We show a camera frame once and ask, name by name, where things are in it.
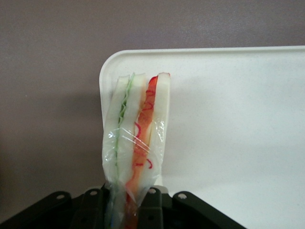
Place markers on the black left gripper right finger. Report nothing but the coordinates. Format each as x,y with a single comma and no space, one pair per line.
166,214

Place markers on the beige plastic tray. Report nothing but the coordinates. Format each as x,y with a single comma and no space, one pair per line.
226,119

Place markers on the triangle sandwich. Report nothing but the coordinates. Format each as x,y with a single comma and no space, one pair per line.
143,133

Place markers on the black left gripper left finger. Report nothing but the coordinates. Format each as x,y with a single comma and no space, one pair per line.
90,210

